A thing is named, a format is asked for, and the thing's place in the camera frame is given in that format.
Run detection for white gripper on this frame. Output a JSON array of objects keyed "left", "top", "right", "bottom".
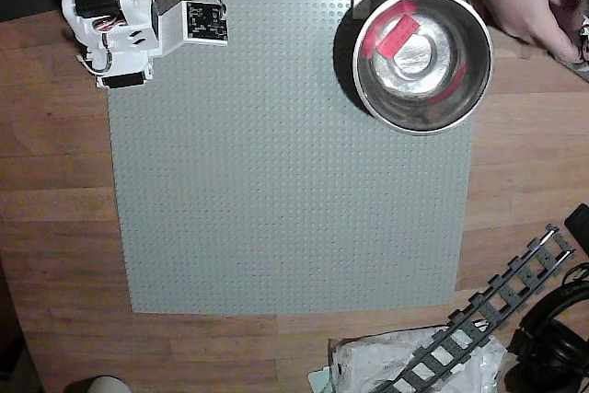
[{"left": 75, "top": 13, "right": 163, "bottom": 90}]

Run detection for red lego block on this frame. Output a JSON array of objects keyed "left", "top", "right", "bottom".
[{"left": 375, "top": 13, "right": 422, "bottom": 60}]

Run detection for large grey lego baseplate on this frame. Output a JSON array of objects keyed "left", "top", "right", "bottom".
[{"left": 106, "top": 0, "right": 475, "bottom": 317}]

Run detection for grey lego train track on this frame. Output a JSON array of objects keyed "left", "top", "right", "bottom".
[{"left": 370, "top": 223, "right": 576, "bottom": 393}]

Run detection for steel bowl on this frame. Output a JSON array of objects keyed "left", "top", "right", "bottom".
[{"left": 352, "top": 0, "right": 494, "bottom": 133}]

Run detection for white cylinder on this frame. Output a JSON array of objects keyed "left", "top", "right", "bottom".
[{"left": 62, "top": 375, "right": 133, "bottom": 393}]

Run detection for pale green paper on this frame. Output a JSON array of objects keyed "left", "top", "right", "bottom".
[{"left": 306, "top": 364, "right": 338, "bottom": 393}]

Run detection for clear plastic bag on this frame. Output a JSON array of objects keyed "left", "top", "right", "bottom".
[{"left": 328, "top": 326, "right": 510, "bottom": 393}]

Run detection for black oblong object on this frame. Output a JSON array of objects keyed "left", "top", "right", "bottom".
[{"left": 563, "top": 202, "right": 589, "bottom": 248}]

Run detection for black headphones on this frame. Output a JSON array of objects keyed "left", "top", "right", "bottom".
[{"left": 503, "top": 262, "right": 589, "bottom": 393}]

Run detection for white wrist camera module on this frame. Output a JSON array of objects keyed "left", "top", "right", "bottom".
[{"left": 155, "top": 0, "right": 230, "bottom": 59}]

